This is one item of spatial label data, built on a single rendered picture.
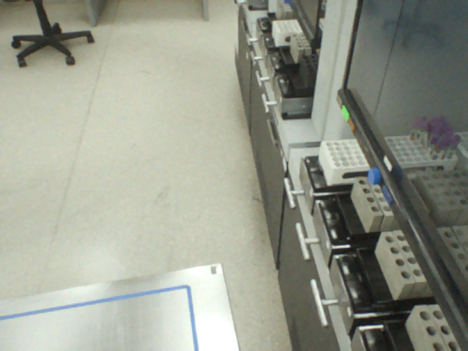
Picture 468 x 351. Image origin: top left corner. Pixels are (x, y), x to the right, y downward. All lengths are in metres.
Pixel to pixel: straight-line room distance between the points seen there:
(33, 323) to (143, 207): 1.33
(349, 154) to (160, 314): 0.56
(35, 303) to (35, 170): 1.67
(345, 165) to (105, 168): 1.60
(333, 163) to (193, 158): 1.43
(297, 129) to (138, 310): 0.74
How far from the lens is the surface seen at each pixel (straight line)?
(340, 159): 1.00
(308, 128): 1.30
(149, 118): 2.68
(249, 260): 1.86
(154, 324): 0.78
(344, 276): 0.85
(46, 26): 3.58
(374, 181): 0.79
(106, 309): 0.82
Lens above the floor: 1.50
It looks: 43 degrees down
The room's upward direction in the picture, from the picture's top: 1 degrees counter-clockwise
